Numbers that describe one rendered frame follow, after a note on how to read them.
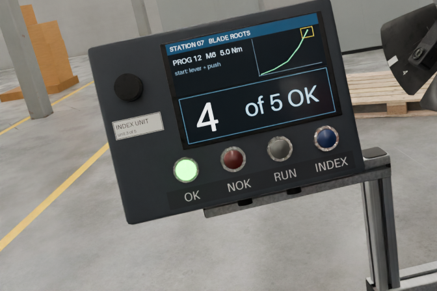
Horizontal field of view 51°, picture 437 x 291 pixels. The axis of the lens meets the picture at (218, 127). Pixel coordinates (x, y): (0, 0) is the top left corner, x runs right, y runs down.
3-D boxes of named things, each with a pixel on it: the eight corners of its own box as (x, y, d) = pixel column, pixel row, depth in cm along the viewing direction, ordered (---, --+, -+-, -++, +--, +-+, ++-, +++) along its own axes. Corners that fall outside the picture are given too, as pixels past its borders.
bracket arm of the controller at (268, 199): (381, 167, 59) (379, 146, 58) (392, 176, 56) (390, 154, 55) (203, 208, 58) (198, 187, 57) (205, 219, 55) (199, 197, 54)
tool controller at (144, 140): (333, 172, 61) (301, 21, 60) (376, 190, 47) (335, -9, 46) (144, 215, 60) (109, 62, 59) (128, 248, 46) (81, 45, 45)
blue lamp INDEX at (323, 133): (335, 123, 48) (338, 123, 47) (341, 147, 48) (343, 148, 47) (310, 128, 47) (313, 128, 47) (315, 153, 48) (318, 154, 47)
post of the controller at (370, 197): (391, 274, 64) (378, 145, 58) (401, 287, 61) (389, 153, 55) (370, 279, 64) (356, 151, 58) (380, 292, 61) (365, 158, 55)
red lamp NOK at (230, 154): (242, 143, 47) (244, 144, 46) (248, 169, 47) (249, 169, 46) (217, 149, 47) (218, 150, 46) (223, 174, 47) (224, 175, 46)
